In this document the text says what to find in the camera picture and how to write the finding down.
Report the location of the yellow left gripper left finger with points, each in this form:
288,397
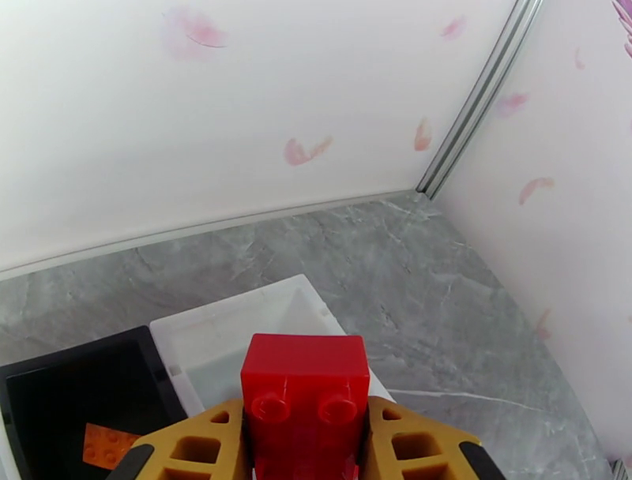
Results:
197,444

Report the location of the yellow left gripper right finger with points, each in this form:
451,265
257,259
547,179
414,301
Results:
419,449

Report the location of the orange lego brick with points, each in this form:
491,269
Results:
103,444

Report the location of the red lego brick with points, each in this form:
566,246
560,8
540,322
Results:
306,375

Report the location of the black plastic storage bin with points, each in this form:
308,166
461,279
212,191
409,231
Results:
74,385

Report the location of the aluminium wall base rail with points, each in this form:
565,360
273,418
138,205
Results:
197,232

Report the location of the aluminium corner post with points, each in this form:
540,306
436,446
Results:
474,108

